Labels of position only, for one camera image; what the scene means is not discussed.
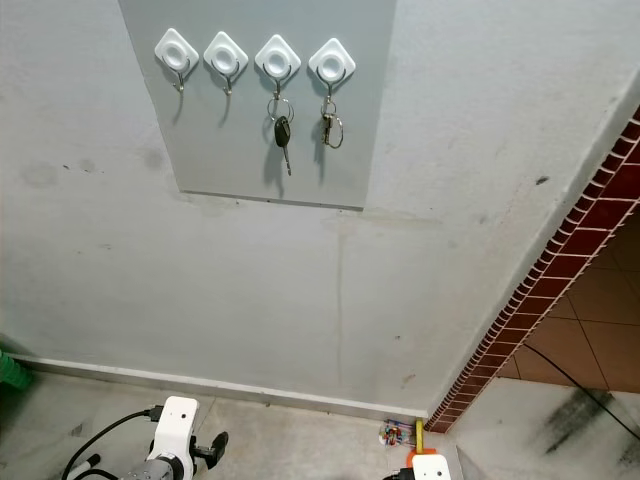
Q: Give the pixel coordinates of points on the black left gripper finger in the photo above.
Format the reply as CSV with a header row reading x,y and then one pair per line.
x,y
219,447

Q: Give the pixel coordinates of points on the white skirting board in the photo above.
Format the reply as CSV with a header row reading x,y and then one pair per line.
x,y
260,392

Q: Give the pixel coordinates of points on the small colourful bundle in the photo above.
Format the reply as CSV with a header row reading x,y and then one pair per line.
x,y
395,433

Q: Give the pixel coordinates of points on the yellow plastic stick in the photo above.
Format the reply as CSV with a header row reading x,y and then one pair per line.
x,y
419,433

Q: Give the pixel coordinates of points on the orange plastic object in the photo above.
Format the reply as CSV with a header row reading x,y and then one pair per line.
x,y
425,455

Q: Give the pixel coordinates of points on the green plastic stool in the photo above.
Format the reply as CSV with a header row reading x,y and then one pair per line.
x,y
12,372

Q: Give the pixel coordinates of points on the silver key bunch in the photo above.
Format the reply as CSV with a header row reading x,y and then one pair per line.
x,y
328,125

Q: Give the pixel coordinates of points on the red brick tile strip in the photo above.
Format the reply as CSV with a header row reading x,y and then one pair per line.
x,y
590,225

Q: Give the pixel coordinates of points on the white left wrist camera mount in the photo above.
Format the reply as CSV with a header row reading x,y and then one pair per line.
x,y
177,420

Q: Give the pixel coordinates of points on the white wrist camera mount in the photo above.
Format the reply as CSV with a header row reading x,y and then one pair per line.
x,y
177,420
432,470

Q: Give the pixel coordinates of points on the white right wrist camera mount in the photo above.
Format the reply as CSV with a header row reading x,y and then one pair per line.
x,y
432,470

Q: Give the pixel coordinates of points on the grey wall board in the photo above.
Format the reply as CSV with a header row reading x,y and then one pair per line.
x,y
220,150

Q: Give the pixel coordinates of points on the white diamond wall hook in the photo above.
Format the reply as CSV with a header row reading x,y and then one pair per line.
x,y
176,50
277,57
331,61
225,53

